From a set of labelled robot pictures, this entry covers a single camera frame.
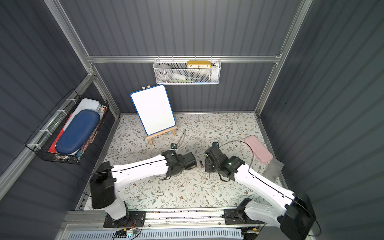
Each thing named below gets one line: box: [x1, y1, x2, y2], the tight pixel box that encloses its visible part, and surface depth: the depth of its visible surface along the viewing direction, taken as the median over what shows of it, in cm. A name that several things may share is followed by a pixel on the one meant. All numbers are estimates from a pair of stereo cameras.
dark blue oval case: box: [55, 109, 100, 155], surface depth 69 cm
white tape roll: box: [156, 64, 172, 82], surface depth 88 cm
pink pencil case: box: [244, 135, 274, 164], surface depth 98 cm
